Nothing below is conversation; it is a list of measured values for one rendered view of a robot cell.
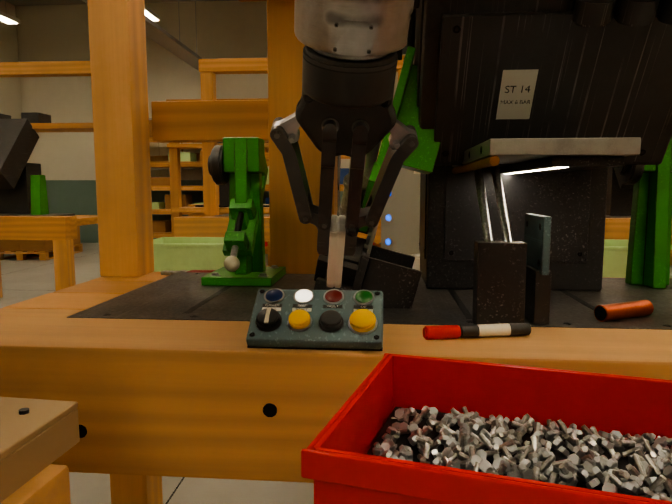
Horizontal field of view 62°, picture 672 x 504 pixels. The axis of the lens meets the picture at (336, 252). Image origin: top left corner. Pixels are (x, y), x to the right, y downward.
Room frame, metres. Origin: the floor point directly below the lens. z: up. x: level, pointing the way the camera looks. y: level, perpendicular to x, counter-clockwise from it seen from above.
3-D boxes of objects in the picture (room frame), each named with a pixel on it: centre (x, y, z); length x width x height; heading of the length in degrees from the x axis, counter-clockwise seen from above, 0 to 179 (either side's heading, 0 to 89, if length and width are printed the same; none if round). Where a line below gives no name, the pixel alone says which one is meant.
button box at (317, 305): (0.64, 0.02, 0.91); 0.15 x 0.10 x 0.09; 85
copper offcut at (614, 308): (0.75, -0.39, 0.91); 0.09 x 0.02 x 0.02; 115
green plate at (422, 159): (0.86, -0.11, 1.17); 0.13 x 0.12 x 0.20; 85
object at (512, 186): (1.05, -0.31, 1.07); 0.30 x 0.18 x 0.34; 85
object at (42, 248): (9.03, 4.78, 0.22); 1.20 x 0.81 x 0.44; 179
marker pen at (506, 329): (0.65, -0.17, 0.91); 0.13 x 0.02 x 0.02; 99
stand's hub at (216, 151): (1.08, 0.22, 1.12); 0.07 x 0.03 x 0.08; 175
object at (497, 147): (0.81, -0.26, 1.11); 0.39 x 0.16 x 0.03; 175
